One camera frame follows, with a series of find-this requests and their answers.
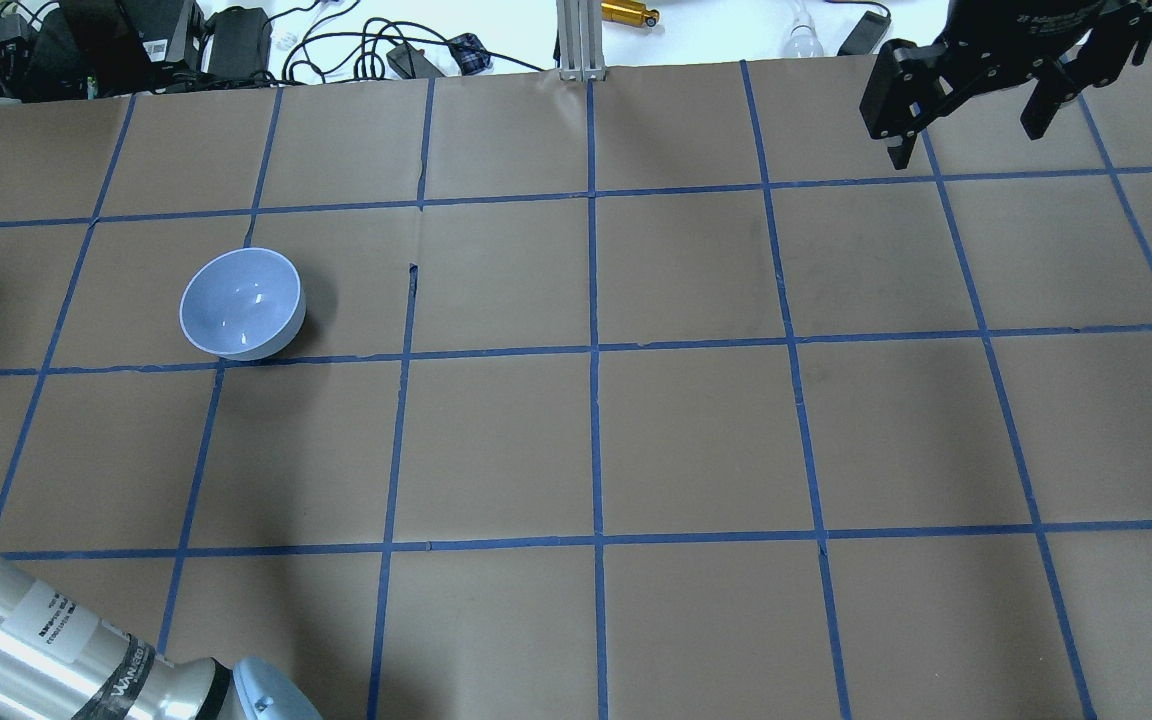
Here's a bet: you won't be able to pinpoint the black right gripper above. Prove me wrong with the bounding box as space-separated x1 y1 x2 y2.
859 1 1152 170

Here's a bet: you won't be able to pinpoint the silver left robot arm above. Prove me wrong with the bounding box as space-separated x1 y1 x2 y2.
0 556 319 719

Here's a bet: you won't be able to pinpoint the light blue bowl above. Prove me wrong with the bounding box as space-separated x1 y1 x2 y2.
179 247 306 363

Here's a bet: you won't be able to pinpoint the black power adapter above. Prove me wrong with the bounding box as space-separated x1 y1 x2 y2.
836 12 890 56

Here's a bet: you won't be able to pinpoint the white light bulb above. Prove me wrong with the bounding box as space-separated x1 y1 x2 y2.
782 1 826 59

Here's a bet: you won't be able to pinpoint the gold cylindrical tool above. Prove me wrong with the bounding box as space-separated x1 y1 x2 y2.
600 0 660 28

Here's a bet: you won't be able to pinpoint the black power brick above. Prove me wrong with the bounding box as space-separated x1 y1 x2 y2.
204 6 271 79

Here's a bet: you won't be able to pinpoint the silver aluminium frame post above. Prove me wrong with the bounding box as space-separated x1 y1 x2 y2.
556 0 607 82

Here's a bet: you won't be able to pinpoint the tangled black cables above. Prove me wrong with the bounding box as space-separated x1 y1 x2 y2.
281 0 547 85

